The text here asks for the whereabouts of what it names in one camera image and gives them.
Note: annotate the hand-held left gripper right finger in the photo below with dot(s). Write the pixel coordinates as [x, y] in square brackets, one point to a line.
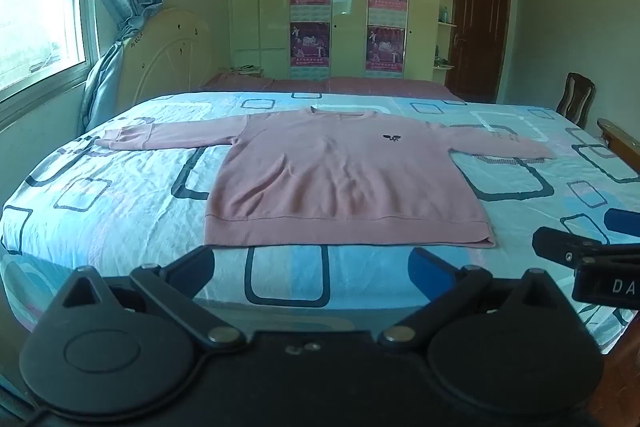
[427, 269]

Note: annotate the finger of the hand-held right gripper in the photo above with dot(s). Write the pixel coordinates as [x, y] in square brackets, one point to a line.
[555, 244]
[622, 223]

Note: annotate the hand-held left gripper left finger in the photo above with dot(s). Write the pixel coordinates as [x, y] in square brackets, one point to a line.
[196, 268]

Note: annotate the pink sweater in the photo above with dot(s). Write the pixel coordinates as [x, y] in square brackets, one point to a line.
[345, 177]

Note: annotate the bed with patterned sheet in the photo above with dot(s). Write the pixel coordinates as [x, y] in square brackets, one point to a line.
[125, 187]

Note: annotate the wooden chair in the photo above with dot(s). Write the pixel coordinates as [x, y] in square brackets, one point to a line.
[575, 99]

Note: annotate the pink bed blanket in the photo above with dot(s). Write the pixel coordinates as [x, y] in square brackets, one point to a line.
[350, 85]

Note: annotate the stack of books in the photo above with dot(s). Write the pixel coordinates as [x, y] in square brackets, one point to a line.
[247, 70]

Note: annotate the cream bed headboard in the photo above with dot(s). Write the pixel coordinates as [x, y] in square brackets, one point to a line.
[165, 57]

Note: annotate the brown wooden door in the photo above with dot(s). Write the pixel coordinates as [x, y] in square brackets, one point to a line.
[477, 32]

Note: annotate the white corner shelf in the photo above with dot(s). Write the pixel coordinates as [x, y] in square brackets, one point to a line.
[447, 24]

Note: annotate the window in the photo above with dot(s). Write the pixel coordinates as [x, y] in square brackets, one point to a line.
[35, 7]

